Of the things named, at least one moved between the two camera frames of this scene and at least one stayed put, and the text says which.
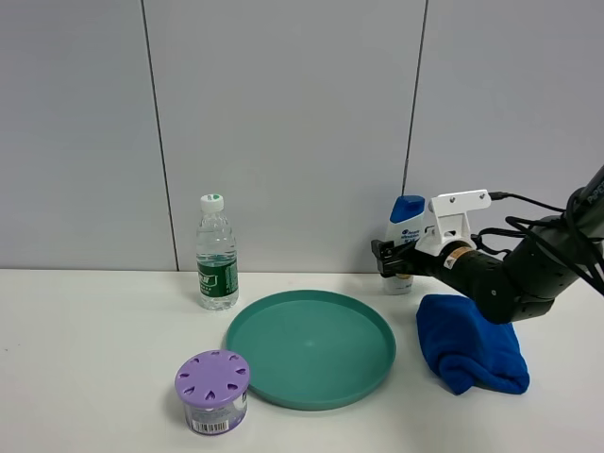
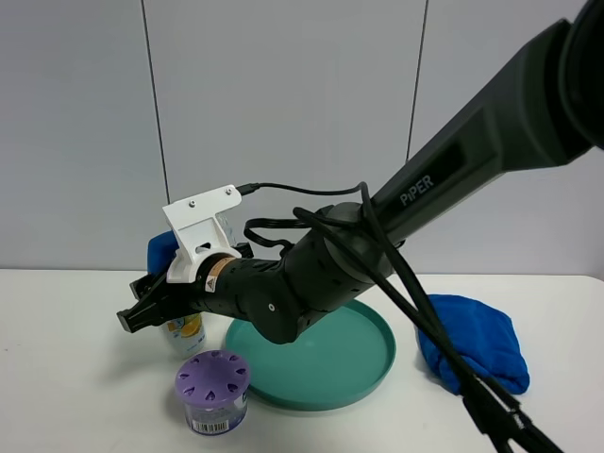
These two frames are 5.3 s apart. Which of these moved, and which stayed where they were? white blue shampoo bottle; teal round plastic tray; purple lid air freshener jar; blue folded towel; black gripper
Moved: white blue shampoo bottle; black gripper
Stayed: purple lid air freshener jar; blue folded towel; teal round plastic tray
